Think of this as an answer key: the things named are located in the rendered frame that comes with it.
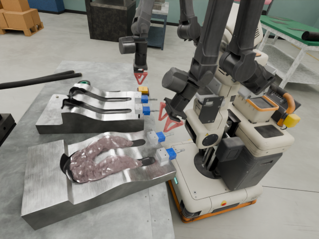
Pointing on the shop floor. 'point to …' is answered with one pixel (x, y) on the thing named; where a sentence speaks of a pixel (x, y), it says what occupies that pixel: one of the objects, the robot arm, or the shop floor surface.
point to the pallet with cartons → (19, 17)
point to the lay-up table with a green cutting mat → (278, 22)
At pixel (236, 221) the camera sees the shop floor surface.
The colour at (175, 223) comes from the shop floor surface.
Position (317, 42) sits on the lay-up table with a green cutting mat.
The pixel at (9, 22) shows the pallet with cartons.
